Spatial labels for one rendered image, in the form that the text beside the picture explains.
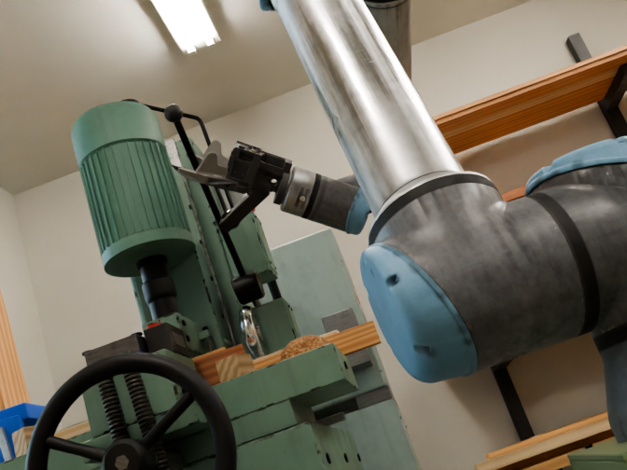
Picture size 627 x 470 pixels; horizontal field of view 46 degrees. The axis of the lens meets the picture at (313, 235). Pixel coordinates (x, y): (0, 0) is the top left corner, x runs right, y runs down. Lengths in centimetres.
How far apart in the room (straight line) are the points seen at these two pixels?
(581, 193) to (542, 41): 345
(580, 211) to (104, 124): 99
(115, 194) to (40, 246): 282
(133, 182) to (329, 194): 37
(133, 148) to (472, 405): 246
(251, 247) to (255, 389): 48
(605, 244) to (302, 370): 58
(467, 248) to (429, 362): 11
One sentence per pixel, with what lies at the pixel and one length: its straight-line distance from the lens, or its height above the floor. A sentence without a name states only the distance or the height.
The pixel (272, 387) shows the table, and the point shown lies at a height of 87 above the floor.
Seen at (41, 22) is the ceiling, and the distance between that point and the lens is 322.
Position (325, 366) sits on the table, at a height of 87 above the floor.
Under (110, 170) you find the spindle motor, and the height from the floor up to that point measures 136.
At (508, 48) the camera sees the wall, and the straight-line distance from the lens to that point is 416.
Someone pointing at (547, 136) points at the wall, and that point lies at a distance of 395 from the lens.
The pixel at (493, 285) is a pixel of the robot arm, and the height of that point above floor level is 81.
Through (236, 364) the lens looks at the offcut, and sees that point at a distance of 120.
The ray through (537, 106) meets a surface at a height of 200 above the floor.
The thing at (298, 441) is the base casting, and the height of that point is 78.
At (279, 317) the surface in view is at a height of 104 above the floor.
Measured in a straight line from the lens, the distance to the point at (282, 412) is 117.
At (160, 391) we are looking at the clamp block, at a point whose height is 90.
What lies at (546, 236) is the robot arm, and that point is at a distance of 72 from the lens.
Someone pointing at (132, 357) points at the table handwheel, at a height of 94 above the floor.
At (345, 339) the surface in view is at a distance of 133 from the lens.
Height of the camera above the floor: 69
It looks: 18 degrees up
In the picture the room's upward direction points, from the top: 19 degrees counter-clockwise
